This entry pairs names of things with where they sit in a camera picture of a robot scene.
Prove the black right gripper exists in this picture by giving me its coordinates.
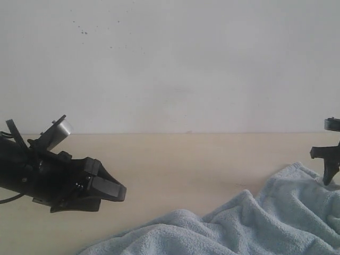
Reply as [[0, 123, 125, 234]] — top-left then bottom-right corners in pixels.
[[310, 144, 340, 185]]

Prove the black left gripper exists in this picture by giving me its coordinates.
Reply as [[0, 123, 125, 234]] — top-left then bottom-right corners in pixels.
[[1, 135, 127, 213]]

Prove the light blue fluffy towel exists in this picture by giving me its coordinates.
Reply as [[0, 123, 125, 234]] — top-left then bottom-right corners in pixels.
[[82, 163, 339, 254]]

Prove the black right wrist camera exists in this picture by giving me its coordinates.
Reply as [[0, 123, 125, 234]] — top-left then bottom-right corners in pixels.
[[324, 117, 340, 132]]

